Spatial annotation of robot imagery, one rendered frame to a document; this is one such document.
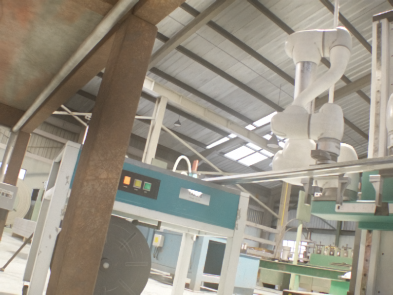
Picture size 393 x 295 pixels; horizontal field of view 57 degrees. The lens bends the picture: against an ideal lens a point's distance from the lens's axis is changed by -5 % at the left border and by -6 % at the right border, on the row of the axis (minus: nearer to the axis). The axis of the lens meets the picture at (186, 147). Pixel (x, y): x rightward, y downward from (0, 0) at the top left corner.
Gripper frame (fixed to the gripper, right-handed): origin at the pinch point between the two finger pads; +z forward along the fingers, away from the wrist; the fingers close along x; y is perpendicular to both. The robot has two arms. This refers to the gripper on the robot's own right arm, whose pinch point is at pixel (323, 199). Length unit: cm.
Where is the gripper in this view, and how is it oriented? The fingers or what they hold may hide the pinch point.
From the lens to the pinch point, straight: 148.5
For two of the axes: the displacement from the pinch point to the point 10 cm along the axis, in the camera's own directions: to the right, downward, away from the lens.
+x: -6.4, 0.8, 7.6
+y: 7.4, 3.2, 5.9
